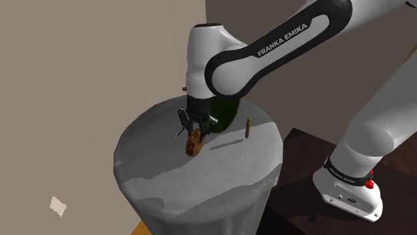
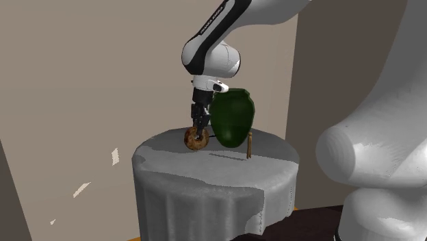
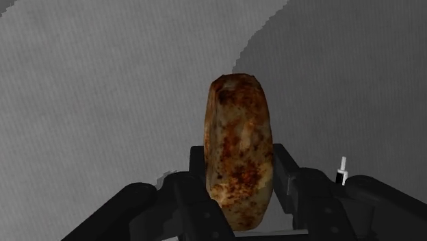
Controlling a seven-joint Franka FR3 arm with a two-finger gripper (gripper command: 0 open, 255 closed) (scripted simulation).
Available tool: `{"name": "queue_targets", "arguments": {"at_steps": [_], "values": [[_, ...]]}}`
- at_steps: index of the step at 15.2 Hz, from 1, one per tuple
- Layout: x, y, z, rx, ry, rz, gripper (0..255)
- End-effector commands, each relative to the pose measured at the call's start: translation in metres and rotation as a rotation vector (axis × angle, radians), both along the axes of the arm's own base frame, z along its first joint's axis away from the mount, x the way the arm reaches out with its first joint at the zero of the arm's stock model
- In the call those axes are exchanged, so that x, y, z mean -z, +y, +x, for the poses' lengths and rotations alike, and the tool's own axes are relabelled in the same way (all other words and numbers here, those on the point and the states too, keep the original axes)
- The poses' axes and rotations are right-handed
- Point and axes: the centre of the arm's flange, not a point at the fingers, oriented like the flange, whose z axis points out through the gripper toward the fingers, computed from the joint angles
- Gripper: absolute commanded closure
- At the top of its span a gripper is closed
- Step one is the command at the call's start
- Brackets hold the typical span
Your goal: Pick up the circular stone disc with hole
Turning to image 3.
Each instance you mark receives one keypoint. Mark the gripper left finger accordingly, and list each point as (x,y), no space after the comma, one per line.
(166,207)

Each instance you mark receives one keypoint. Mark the small white and black object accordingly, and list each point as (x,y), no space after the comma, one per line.
(342,172)

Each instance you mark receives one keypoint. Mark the brown mottled potato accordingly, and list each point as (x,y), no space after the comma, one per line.
(238,150)

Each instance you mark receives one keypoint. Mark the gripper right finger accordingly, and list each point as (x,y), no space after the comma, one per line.
(333,207)

